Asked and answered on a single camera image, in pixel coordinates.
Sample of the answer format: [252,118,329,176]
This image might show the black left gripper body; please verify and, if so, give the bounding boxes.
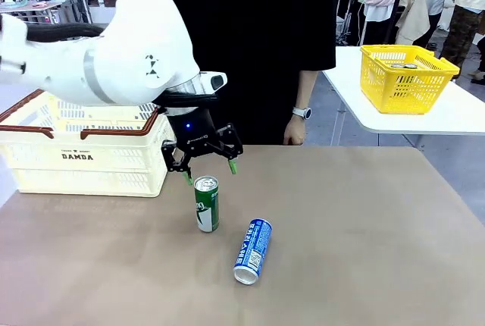
[166,107,225,157]

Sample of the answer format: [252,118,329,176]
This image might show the person's left forearm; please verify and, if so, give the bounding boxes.
[298,70,318,110]

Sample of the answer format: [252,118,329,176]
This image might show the yellow plastic basket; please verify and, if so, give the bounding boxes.
[359,44,462,115]

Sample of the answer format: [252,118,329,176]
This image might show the person's left hand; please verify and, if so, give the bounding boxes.
[283,116,307,147]

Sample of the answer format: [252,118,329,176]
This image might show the white wristwatch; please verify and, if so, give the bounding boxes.
[292,105,313,121]

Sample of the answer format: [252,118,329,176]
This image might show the person body in black clothes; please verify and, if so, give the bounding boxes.
[157,0,338,146]

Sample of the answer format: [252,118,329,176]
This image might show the hanging cream coat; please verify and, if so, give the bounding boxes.
[395,0,432,47]

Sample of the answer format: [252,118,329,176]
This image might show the white side table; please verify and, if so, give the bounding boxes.
[321,45,485,149]

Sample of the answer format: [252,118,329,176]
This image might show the black left wrist mount ring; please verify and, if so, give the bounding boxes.
[155,90,221,110]

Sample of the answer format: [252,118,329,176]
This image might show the cream basket with brown handles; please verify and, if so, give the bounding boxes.
[0,89,177,199]

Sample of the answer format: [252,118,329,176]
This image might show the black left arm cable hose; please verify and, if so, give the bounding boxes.
[25,22,106,43]

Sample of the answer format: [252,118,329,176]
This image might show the metal frame work table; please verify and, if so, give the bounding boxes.
[0,0,94,24]

